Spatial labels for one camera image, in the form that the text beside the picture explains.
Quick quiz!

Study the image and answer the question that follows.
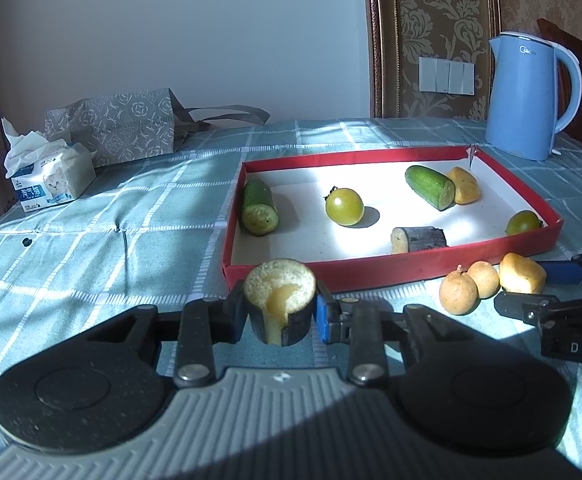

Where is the red cardboard tray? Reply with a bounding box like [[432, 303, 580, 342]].
[[222, 144, 564, 294]]

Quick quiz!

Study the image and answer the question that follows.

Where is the brown longan fruit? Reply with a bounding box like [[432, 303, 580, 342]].
[[439, 266, 480, 316], [467, 261, 500, 299]]

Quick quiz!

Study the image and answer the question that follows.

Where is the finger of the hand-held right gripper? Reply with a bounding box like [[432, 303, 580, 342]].
[[494, 291, 564, 322], [535, 243, 582, 285]]

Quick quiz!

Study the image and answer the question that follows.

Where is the white wall switch panel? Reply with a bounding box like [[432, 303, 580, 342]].
[[418, 56, 476, 96]]

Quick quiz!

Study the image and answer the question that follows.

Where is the grey patterned gift bag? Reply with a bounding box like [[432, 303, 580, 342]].
[[45, 88, 272, 169]]

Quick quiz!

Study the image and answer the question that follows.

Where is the dark eggplant piece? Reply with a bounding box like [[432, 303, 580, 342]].
[[243, 258, 318, 347], [390, 226, 448, 255]]

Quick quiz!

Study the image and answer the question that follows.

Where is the white tissue pack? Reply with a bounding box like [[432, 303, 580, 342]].
[[1, 117, 97, 215]]

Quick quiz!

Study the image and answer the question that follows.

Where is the yellow potato piece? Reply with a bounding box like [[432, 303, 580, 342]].
[[446, 166, 482, 206], [499, 252, 548, 295]]

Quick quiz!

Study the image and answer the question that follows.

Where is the green tomato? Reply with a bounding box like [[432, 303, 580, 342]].
[[325, 186, 366, 226], [505, 210, 543, 236]]

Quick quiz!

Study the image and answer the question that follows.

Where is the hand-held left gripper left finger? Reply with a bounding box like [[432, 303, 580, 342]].
[[86, 280, 246, 390]]

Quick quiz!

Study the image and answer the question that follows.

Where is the light blue electric kettle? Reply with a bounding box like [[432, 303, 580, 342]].
[[486, 31, 582, 162]]

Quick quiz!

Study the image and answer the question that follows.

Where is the green cucumber piece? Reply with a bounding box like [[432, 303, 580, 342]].
[[241, 179, 280, 237], [404, 165, 456, 212]]

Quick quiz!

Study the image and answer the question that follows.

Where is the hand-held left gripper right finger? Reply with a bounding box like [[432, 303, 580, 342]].
[[316, 280, 496, 389]]

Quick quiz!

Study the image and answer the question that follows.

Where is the teal checked tablecloth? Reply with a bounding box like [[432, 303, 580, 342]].
[[0, 117, 582, 480]]

